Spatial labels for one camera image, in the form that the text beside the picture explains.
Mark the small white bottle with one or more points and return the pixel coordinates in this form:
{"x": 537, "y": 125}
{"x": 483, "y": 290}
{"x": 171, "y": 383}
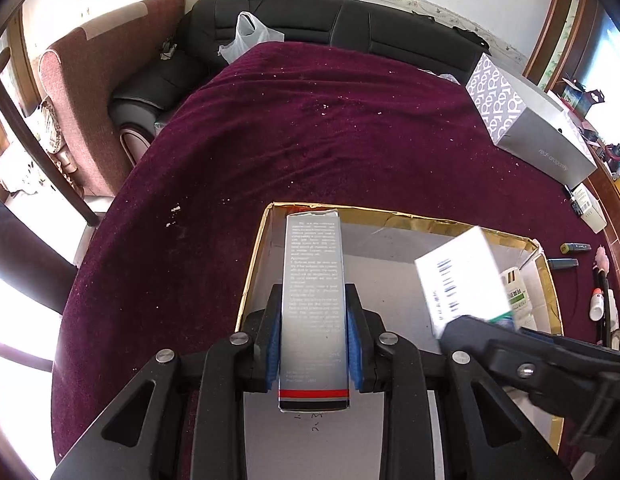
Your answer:
{"x": 596, "y": 306}

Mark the round woven cushion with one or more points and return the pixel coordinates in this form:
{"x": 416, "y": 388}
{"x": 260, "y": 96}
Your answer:
{"x": 50, "y": 125}

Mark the small grey object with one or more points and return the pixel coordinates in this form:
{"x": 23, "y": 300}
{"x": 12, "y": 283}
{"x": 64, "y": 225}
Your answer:
{"x": 166, "y": 50}

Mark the cream white box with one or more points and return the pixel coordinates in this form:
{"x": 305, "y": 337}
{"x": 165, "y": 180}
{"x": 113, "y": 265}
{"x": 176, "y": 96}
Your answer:
{"x": 587, "y": 207}

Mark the large grey patterned box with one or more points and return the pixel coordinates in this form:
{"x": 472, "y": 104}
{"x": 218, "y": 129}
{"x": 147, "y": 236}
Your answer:
{"x": 530, "y": 135}

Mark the brown wooden cabinet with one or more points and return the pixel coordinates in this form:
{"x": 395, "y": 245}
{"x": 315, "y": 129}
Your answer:
{"x": 612, "y": 225}

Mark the white barcode box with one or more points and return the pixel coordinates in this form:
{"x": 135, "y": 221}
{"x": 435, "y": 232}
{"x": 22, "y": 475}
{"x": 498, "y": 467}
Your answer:
{"x": 465, "y": 270}

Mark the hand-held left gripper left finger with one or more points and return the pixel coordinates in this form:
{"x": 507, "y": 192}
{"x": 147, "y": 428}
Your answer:
{"x": 272, "y": 342}

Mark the red toy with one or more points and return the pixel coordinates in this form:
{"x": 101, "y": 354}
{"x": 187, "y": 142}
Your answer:
{"x": 613, "y": 153}

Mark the maroon velvet cloth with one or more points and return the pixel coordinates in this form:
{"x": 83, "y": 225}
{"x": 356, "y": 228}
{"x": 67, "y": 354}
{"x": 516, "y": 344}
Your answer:
{"x": 315, "y": 150}

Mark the tall silver box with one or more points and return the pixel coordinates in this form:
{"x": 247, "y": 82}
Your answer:
{"x": 312, "y": 285}

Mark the gold-rimmed cardboard box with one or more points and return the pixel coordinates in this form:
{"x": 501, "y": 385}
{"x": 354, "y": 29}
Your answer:
{"x": 380, "y": 270}

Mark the white plastic bag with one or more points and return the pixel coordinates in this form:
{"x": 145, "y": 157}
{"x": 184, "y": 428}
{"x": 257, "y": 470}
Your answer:
{"x": 250, "y": 35}

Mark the green and white box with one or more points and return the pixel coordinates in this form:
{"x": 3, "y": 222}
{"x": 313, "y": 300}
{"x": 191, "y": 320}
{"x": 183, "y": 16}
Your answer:
{"x": 517, "y": 300}

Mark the pink plush toy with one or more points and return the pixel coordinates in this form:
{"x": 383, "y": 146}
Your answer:
{"x": 602, "y": 260}

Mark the black leather sofa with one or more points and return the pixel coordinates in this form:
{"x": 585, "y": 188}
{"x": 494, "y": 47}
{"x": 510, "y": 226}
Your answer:
{"x": 300, "y": 15}

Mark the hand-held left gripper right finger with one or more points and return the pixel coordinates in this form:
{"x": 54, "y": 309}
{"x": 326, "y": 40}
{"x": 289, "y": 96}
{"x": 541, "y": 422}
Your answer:
{"x": 354, "y": 342}

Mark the red fabric armchair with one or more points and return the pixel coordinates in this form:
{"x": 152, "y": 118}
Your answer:
{"x": 99, "y": 85}

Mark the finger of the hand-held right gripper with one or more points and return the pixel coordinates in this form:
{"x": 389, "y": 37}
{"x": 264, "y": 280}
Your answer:
{"x": 580, "y": 342}
{"x": 520, "y": 370}

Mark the long black box purple ends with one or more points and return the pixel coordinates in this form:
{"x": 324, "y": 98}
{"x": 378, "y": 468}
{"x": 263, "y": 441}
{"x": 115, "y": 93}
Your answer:
{"x": 611, "y": 310}

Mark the dark wooden chair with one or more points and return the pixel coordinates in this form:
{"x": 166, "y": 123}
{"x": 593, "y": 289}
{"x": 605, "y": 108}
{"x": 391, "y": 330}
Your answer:
{"x": 39, "y": 160}

